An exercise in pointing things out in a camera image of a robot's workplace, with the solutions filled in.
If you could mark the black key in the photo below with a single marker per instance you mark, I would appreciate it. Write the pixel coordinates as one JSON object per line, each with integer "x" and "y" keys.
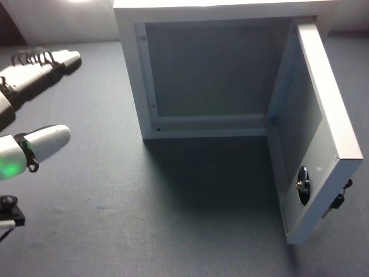
{"x": 338, "y": 199}

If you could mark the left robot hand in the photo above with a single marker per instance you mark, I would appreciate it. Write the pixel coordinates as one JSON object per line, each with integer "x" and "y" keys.
{"x": 34, "y": 78}

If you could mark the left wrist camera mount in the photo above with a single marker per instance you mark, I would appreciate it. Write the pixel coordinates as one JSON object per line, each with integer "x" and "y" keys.
{"x": 11, "y": 210}

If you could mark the large white box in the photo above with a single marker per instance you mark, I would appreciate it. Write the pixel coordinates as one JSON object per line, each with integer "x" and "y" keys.
{"x": 129, "y": 57}

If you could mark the grey table cloth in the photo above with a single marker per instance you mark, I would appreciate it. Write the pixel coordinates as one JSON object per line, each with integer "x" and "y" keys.
{"x": 86, "y": 231}

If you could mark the white cabinet door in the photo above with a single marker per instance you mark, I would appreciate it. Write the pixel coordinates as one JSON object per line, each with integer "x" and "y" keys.
{"x": 305, "y": 130}

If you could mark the black door lock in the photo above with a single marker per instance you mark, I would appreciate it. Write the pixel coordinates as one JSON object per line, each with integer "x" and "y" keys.
{"x": 303, "y": 184}

